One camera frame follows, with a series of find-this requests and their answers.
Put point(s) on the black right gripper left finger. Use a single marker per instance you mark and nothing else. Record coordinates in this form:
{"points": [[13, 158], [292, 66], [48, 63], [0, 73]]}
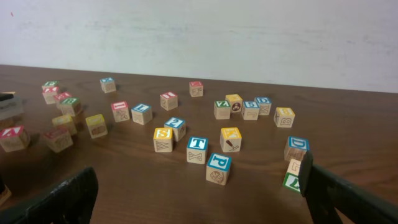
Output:
{"points": [[71, 201]]}

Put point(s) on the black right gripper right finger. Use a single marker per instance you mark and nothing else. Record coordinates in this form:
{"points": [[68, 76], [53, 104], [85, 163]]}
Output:
{"points": [[327, 194]]}

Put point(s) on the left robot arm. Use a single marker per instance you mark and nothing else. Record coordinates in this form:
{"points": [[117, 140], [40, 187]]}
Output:
{"points": [[10, 106]]}

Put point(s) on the green 7 number block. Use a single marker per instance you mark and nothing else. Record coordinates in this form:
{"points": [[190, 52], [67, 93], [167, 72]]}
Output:
{"points": [[291, 179]]}

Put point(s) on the blue D block right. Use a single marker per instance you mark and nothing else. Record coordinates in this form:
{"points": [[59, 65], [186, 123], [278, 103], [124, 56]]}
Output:
{"points": [[296, 148]]}

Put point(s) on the blue d block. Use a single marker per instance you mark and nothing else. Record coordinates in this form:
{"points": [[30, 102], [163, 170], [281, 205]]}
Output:
{"points": [[296, 148], [264, 105]]}

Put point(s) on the red U block centre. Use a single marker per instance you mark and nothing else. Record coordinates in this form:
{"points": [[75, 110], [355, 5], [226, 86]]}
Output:
{"points": [[58, 139]]}

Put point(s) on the yellow block centre right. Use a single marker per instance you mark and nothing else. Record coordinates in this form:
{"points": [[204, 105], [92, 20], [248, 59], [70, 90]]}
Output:
{"points": [[96, 126]]}

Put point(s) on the yellow block centre left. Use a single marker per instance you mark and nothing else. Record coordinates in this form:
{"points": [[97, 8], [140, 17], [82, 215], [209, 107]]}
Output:
{"points": [[65, 121]]}

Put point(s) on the red A letter block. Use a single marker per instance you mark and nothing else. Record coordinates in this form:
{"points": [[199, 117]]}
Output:
{"points": [[14, 139]]}

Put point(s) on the yellow 8 number block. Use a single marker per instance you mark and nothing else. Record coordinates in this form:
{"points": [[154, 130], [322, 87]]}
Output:
{"points": [[284, 117]]}

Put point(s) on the green B letter block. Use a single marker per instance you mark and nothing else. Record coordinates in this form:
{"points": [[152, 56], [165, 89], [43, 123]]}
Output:
{"points": [[71, 106]]}

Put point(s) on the red I block centre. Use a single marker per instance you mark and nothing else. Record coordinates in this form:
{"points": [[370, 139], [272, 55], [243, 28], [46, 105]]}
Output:
{"points": [[120, 111]]}

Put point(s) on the red i block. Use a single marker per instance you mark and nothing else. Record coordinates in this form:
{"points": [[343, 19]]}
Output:
{"points": [[120, 111], [169, 100]]}

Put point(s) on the red E letter block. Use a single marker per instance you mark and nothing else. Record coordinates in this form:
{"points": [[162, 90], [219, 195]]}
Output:
{"points": [[60, 97]]}

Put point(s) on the yellow S letter block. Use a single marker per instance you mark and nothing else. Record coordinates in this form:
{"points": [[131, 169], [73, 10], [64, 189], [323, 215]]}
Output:
{"points": [[163, 140]]}

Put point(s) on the blue L letter block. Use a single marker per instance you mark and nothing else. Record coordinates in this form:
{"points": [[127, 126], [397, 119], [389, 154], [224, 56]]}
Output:
{"points": [[142, 113]]}

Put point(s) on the red X letter block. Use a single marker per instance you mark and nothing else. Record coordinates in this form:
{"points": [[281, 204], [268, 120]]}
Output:
{"points": [[49, 93]]}

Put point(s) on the yellow K letter block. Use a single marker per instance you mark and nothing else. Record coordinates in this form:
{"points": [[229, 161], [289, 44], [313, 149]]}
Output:
{"points": [[230, 139]]}

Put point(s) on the blue D block upper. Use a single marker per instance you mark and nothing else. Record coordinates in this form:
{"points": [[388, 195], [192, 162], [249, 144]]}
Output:
{"points": [[264, 105]]}

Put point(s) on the blue P letter block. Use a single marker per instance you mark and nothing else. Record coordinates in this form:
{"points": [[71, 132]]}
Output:
{"points": [[218, 168]]}

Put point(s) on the green F letter block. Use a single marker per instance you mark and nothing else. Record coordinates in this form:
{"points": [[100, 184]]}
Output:
{"points": [[50, 84]]}

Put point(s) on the blue 5 number block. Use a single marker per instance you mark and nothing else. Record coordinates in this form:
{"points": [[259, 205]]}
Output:
{"points": [[250, 110]]}

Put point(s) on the blue X letter block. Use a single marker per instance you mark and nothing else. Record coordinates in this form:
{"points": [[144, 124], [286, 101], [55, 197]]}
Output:
{"points": [[108, 85]]}

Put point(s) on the blue 2 number block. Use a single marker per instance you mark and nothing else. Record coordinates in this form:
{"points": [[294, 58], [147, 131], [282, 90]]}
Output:
{"points": [[178, 126]]}

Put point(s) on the yellow block upper right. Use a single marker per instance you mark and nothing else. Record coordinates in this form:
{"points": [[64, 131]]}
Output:
{"points": [[235, 101]]}

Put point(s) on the blue T letter block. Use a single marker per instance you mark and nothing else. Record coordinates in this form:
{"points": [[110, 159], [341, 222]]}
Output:
{"points": [[197, 150]]}

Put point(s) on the red I block upper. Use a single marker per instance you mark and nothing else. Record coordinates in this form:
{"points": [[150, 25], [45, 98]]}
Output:
{"points": [[169, 100]]}

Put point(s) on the green Z letter block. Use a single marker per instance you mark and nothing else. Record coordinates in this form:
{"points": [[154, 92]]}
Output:
{"points": [[222, 109]]}

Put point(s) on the red M letter block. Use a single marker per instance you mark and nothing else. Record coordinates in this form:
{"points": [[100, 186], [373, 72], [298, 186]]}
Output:
{"points": [[196, 89]]}

